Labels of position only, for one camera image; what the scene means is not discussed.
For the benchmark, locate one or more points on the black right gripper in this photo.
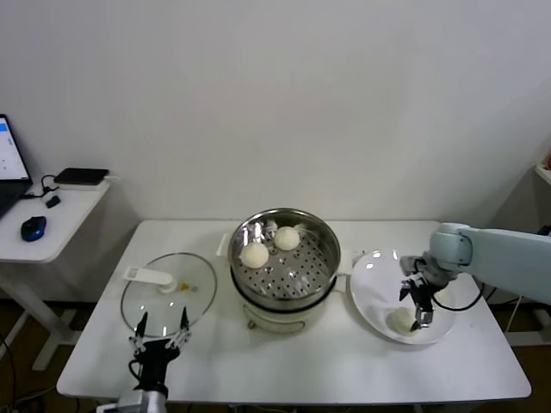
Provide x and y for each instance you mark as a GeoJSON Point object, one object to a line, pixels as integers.
{"type": "Point", "coordinates": [422, 290]}

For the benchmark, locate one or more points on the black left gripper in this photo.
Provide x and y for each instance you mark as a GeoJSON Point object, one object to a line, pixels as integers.
{"type": "Point", "coordinates": [154, 361]}

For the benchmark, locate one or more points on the blue black computer mouse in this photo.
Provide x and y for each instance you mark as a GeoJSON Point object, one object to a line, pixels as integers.
{"type": "Point", "coordinates": [33, 228]}

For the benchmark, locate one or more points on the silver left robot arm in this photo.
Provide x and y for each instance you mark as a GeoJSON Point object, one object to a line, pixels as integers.
{"type": "Point", "coordinates": [148, 400]}

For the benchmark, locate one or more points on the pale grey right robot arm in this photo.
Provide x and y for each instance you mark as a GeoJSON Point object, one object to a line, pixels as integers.
{"type": "Point", "coordinates": [495, 258]}

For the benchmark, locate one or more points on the stainless steel steamer basket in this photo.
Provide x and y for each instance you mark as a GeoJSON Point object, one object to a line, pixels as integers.
{"type": "Point", "coordinates": [301, 271]}

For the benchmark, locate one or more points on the white round plate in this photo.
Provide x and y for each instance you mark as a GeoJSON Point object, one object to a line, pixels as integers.
{"type": "Point", "coordinates": [374, 288]}

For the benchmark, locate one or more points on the white electric cooker base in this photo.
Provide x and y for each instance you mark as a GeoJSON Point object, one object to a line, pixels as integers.
{"type": "Point", "coordinates": [280, 320]}

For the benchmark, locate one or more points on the white side desk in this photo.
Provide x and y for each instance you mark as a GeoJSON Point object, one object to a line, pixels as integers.
{"type": "Point", "coordinates": [73, 215]}

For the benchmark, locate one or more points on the small black adapter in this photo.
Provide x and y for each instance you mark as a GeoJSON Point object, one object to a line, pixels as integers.
{"type": "Point", "coordinates": [53, 201]}

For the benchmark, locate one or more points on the flat black device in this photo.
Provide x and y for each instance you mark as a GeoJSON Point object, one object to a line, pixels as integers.
{"type": "Point", "coordinates": [82, 176]}

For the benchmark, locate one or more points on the white shelf edge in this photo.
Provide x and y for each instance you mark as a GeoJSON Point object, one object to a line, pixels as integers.
{"type": "Point", "coordinates": [543, 174]}

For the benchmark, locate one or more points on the small red object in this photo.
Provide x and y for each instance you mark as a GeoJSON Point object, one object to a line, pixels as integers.
{"type": "Point", "coordinates": [547, 161]}

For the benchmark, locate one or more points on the black laptop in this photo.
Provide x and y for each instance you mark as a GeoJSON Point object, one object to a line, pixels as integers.
{"type": "Point", "coordinates": [10, 189]}

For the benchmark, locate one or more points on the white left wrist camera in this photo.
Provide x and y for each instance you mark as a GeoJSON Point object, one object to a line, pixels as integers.
{"type": "Point", "coordinates": [107, 408]}

